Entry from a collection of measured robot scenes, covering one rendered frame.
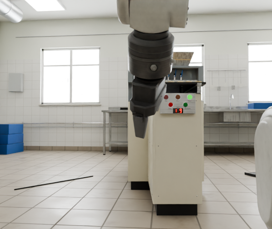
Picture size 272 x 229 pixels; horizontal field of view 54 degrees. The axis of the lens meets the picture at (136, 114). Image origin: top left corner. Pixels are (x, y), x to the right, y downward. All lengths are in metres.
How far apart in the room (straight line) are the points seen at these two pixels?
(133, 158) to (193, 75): 1.00
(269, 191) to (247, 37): 6.05
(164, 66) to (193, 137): 1.38
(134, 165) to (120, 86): 3.60
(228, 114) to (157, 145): 3.64
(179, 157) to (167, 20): 1.46
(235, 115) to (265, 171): 5.01
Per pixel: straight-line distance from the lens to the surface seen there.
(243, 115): 5.43
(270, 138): 0.37
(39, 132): 6.45
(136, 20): 0.48
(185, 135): 1.85
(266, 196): 0.39
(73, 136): 6.15
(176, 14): 0.47
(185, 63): 2.68
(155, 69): 0.50
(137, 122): 0.55
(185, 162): 1.86
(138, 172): 2.55
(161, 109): 1.79
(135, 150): 2.52
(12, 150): 6.00
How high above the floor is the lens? 0.64
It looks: 2 degrees up
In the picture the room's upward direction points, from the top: straight up
